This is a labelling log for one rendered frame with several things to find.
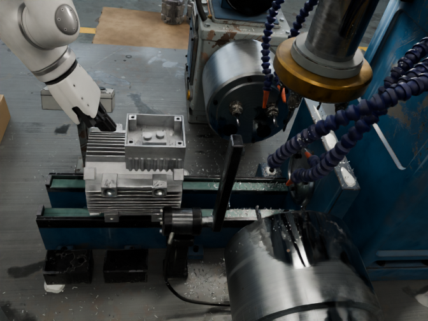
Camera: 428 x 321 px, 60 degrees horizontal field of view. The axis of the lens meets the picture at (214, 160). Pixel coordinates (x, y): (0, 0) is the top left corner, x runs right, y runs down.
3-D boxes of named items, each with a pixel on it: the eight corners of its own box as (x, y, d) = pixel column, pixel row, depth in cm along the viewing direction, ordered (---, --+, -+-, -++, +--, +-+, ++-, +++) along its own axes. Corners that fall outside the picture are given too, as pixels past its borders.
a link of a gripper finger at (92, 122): (66, 91, 72) (81, 92, 78) (81, 128, 73) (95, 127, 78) (71, 89, 72) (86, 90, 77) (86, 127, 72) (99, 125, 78)
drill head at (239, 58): (262, 84, 136) (281, 18, 118) (285, 155, 111) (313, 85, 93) (195, 79, 132) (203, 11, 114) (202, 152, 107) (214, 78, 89)
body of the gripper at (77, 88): (45, 59, 75) (80, 99, 83) (33, 88, 68) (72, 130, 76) (76, 44, 73) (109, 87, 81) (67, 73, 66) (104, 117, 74)
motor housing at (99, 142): (176, 169, 100) (181, 114, 87) (179, 229, 87) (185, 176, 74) (98, 169, 97) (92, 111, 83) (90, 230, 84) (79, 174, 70)
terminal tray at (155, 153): (180, 138, 86) (183, 114, 81) (183, 172, 79) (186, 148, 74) (127, 137, 84) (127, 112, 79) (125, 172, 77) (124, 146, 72)
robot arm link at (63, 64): (35, 52, 73) (46, 64, 75) (24, 78, 67) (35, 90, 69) (71, 35, 71) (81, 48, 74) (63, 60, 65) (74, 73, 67)
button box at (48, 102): (115, 107, 102) (114, 87, 100) (112, 113, 95) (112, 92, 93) (48, 103, 99) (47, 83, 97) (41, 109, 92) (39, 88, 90)
